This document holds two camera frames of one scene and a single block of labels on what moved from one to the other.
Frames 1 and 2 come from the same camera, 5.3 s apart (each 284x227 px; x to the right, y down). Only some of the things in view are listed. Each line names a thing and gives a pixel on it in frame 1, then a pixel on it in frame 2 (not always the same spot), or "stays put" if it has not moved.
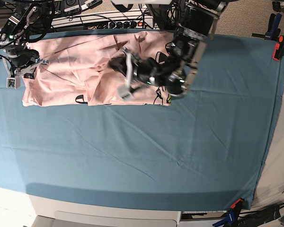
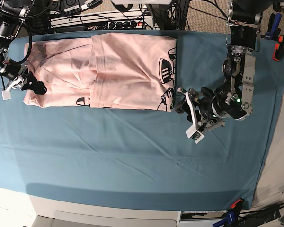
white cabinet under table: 50,213 stays put
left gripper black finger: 119,64 -> 182,107
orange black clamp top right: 280,48 stays put
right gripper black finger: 29,75 -> 32,83
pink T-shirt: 77,73 stays put
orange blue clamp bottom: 231,220 stays put
